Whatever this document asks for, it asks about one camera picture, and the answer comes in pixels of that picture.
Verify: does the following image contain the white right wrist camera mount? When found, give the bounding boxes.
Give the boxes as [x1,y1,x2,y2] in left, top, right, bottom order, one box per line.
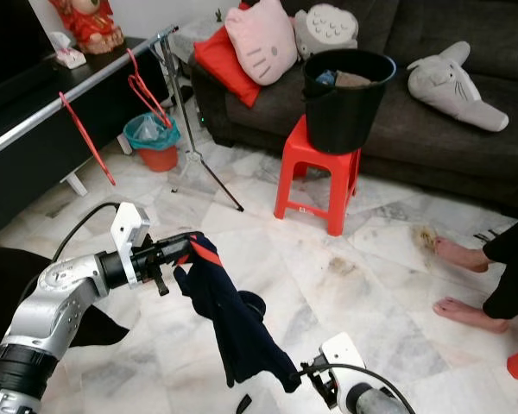
[319,332,366,403]

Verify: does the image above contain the black TV console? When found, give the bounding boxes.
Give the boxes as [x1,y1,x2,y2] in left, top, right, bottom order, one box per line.
[0,39,174,241]

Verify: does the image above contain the orange bin green liner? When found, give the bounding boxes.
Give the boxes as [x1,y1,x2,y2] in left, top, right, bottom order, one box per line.
[123,112,181,173]

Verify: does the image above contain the red cushion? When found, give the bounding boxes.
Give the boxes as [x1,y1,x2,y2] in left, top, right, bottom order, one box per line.
[193,4,260,109]

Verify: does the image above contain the brown crumpled cloth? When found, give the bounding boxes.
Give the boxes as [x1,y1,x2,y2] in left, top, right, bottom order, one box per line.
[337,70,376,89]

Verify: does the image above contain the pink Hello Kitty pillow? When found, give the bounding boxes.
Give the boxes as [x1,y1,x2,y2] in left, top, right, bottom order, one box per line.
[224,0,298,86]

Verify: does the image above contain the grey Totoro plush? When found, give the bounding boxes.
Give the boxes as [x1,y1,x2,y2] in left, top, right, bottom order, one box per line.
[294,4,360,63]

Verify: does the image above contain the black flat-screen television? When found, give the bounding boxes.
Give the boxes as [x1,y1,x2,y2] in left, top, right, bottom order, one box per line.
[0,0,54,87]

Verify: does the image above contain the person's bare foot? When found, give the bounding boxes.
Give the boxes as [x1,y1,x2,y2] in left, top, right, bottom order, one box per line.
[432,237,491,274]
[433,298,510,334]

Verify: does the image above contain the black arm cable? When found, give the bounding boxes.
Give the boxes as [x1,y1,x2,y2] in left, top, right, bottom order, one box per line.
[50,203,123,261]
[324,362,417,414]

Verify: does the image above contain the silver metal clothes rack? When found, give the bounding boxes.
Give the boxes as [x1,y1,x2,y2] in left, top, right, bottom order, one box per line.
[0,24,245,213]

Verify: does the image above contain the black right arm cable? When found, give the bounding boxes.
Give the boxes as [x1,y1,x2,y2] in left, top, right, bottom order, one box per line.
[324,362,417,414]

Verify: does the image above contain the red laughing Buddha statue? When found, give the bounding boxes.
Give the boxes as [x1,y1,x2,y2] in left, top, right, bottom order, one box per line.
[47,0,123,55]

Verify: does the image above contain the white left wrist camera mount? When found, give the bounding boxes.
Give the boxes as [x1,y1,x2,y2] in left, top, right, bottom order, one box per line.
[111,204,153,254]

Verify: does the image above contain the red plastic hanger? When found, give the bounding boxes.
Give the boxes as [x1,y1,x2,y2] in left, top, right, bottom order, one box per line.
[59,92,117,187]
[126,49,174,131]

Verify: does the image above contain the white tissue box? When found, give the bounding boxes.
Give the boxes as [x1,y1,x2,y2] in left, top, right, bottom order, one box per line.
[50,32,88,69]

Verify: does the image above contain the grey lace-covered side table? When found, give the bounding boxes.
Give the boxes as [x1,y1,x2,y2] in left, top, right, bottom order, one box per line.
[178,10,230,51]

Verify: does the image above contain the dark brown sofa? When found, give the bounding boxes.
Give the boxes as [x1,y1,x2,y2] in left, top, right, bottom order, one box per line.
[186,0,518,218]

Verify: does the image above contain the navy garment red stripes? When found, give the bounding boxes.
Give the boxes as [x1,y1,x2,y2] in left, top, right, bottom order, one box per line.
[174,233,302,394]

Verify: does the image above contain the blue plaid cloth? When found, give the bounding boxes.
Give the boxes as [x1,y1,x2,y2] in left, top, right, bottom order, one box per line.
[318,69,342,87]

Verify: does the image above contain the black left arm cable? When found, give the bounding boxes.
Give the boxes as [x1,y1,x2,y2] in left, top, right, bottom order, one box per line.
[50,203,123,261]

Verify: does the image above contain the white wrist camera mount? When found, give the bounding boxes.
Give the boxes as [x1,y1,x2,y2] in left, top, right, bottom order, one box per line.
[319,332,366,403]
[111,204,153,254]

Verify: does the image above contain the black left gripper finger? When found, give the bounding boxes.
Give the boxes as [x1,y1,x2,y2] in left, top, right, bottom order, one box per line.
[164,230,204,257]

